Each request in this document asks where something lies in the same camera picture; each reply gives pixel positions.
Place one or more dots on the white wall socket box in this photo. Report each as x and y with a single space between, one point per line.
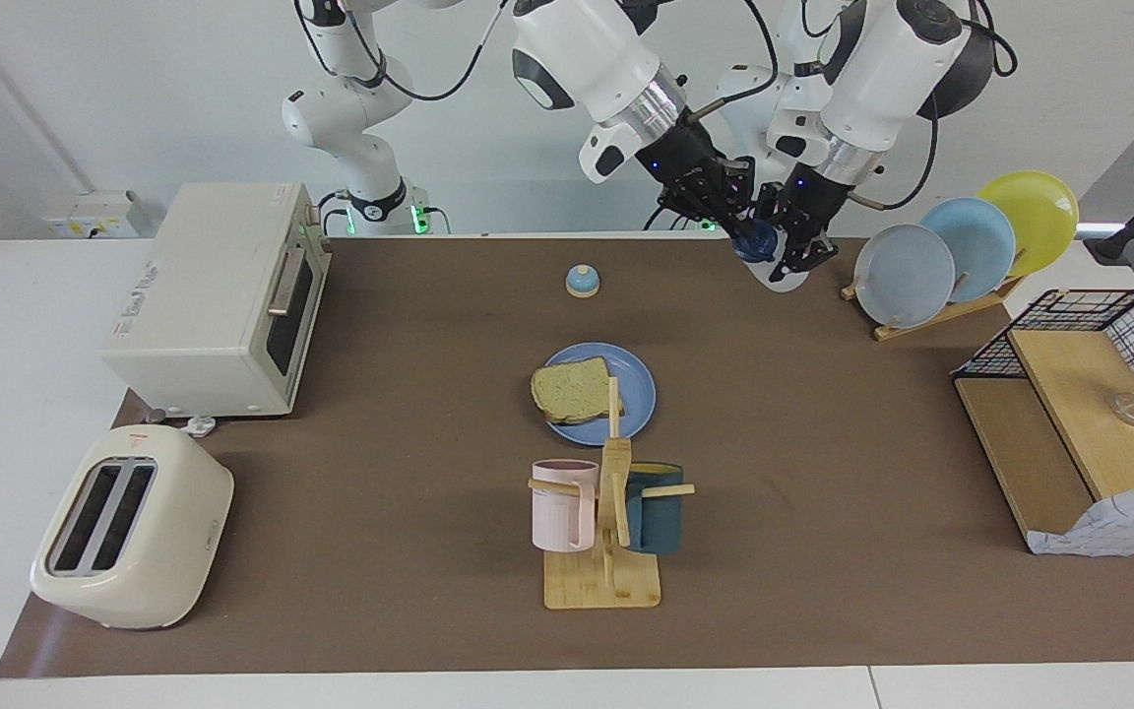
94 215

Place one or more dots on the toasted bread slice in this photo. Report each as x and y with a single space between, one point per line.
572 389

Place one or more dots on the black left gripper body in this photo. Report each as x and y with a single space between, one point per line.
808 202

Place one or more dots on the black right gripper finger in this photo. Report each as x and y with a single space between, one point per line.
742 175
739 215

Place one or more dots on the pale grey plate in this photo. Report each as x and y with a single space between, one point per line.
907 281

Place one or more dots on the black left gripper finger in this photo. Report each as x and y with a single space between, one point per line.
816 249
781 248

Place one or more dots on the wooden mug tree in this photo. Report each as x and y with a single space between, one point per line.
601 586

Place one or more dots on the cream two-slot toaster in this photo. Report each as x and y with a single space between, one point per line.
168 551

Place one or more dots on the white toaster oven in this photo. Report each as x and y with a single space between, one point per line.
213 325

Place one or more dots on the brown table mat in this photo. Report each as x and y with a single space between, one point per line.
380 492

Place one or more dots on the blue round plate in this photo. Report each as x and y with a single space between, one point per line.
638 394

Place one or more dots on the light blue plate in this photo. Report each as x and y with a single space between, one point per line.
980 241

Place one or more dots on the wooden shelf unit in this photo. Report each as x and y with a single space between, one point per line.
1069 394

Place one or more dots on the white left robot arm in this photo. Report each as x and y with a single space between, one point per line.
892 69

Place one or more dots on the white bottle with blue cap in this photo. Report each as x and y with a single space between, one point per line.
754 241

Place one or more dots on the small blue call bell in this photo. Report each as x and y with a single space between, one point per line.
582 283

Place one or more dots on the yellow plate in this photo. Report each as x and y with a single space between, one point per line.
1035 212

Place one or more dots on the white patterned cloth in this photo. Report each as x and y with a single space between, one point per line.
1118 522

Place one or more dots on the wooden plate rack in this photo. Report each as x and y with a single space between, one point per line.
921 326

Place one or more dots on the pink ribbed mug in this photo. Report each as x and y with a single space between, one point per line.
557 512

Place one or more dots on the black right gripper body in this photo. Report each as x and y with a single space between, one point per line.
690 172

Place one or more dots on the dark teal mug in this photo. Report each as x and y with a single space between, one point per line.
661 517

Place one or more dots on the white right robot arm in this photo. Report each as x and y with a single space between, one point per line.
587 49

